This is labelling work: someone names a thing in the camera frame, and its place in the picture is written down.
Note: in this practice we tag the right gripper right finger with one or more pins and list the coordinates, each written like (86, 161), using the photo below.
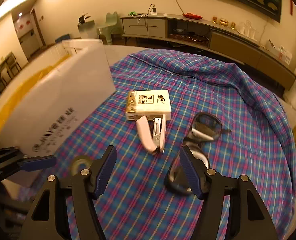
(195, 172)

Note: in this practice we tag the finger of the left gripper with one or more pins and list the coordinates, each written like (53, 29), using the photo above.
(38, 163)

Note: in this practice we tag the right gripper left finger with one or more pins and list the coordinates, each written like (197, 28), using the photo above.
(101, 170)

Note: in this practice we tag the green tape roll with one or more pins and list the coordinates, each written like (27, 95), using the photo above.
(79, 163)

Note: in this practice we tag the black safety glasses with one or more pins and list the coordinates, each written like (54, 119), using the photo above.
(204, 128)

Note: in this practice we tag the pink white stapler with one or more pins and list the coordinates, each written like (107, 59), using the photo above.
(153, 142)

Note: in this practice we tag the white foam box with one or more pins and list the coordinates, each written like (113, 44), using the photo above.
(48, 100)

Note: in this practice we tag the white card box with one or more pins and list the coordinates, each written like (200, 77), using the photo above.
(149, 103)

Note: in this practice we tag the blue plaid cloth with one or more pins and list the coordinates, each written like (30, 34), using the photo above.
(136, 205)

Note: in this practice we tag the dining chairs and table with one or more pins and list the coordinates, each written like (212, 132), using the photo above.
(9, 68)

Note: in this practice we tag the long grey tv cabinet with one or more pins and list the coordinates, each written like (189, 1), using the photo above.
(210, 37)

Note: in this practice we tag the blue plastic crate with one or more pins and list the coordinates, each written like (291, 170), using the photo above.
(63, 37)

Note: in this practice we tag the green plastic child chair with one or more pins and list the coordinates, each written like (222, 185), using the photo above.
(112, 26)

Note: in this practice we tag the white trash bin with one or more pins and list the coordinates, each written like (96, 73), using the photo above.
(87, 29)

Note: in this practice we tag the clear glass cups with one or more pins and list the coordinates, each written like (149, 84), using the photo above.
(246, 29)

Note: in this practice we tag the red dish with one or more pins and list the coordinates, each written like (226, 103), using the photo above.
(192, 16)

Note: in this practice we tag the red chinese knot right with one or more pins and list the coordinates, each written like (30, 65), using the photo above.
(291, 7)

